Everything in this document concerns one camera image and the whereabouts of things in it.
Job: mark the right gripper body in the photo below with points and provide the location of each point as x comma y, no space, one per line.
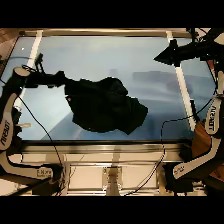
186,53

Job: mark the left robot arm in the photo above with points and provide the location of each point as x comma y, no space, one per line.
6,130

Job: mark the blue jeans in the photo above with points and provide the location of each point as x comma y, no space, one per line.
103,106

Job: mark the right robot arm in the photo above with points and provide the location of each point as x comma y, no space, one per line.
213,116

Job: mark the silver frame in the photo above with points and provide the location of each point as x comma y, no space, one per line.
100,148

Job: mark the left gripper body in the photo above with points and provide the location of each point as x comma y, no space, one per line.
59,80

